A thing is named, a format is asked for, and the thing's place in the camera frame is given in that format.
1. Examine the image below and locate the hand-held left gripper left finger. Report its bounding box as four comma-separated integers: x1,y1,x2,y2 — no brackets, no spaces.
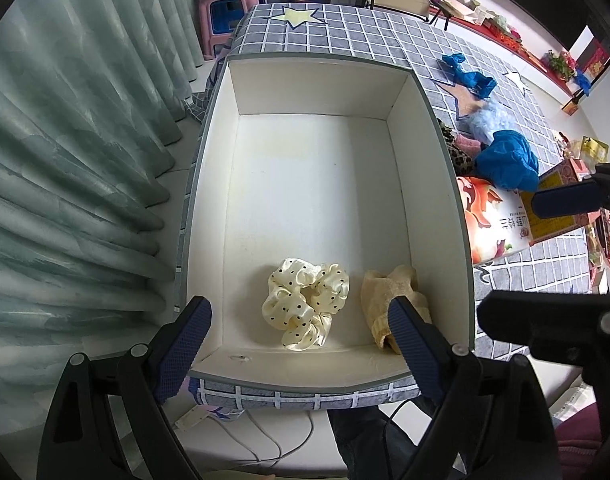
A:
38,295,213,480

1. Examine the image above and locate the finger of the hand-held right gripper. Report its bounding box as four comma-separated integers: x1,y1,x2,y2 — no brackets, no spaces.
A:
531,162,610,220
477,287,610,361

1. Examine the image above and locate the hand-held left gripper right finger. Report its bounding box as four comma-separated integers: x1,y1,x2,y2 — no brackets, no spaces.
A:
387,295,560,480

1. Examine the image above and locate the pink sock navy cuff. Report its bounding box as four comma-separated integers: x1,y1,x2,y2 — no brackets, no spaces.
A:
455,132,483,157

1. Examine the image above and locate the leopard print scrunchie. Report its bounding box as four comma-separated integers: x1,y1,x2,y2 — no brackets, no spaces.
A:
437,120,478,176

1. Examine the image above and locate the grey storage box white inside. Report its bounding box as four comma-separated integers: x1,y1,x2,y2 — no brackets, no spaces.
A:
176,52,478,393

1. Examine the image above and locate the red brown flat box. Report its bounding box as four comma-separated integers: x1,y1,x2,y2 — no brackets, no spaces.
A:
519,159,606,247

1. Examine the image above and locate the pile of colourful packets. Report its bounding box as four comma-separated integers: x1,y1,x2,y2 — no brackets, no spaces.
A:
555,130,610,296

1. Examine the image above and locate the yellow fuzzy sock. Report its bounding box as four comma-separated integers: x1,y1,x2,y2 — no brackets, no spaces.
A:
361,265,432,356

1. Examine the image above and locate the large blue plastic shoe cover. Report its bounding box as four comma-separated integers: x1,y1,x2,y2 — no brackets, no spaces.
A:
475,129,540,191

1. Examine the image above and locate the white power strip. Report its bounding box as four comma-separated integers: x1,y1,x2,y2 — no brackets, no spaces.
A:
172,407,208,431

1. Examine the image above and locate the white orange printed carton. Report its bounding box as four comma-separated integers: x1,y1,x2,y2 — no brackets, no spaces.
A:
457,176,540,266

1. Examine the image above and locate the person's leg in jeans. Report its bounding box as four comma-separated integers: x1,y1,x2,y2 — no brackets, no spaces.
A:
327,407,426,480

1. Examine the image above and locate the light blue fluffy scrunchie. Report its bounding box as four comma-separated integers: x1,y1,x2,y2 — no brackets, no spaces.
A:
460,100,510,143

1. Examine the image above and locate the cream polka dot scrunchie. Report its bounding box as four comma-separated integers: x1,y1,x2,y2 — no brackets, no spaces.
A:
261,257,351,352

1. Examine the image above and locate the potted plant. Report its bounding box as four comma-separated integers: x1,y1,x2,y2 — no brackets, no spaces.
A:
542,50,578,81

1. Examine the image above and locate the green pleated curtain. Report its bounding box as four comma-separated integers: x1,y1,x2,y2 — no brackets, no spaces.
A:
0,0,221,361

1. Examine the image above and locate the grey checked star blanket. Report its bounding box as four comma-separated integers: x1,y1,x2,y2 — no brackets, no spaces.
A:
175,2,610,416

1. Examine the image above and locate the black cable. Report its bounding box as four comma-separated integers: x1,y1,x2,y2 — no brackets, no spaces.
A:
380,395,436,461

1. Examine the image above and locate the white cable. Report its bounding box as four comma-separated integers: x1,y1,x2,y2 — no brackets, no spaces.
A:
205,410,316,463

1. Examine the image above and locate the red wall ledge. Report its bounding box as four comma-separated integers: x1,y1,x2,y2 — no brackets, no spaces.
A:
435,7,580,98

